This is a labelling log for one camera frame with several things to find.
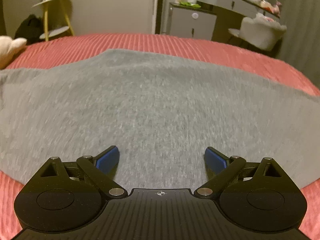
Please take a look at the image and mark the green cloth on cabinet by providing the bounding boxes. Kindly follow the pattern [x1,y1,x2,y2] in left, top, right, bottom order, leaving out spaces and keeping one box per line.
[179,2,201,8]

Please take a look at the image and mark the grey drawer cabinet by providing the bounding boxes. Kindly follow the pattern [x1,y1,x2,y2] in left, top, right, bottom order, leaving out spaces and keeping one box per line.
[166,3,217,41]

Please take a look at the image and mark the black bag on floor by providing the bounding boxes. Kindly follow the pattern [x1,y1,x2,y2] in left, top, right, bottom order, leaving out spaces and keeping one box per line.
[14,14,44,45]

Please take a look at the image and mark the red ribbed bedspread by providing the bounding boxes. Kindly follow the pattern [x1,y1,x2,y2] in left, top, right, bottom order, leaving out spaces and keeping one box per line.
[1,34,319,239]

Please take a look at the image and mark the yellow two-tier side table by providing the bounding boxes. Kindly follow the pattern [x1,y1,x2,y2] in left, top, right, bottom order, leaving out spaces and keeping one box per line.
[32,0,75,41]

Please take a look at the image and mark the white door frame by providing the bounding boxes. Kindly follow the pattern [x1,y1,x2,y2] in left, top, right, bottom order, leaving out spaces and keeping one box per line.
[151,0,158,34]

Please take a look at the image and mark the grey sweatpants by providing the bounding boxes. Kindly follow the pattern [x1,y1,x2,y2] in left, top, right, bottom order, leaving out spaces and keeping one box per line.
[1,50,319,190]

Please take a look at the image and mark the white fluffy chair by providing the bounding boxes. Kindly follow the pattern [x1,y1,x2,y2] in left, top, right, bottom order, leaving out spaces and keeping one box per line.
[228,13,287,52]

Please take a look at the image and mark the cream plush pillow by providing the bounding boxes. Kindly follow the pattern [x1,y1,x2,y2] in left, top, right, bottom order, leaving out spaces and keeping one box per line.
[0,36,27,70]

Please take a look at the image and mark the grey vanity desk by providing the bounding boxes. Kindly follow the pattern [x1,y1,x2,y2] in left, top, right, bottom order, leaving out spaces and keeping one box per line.
[197,0,280,43]

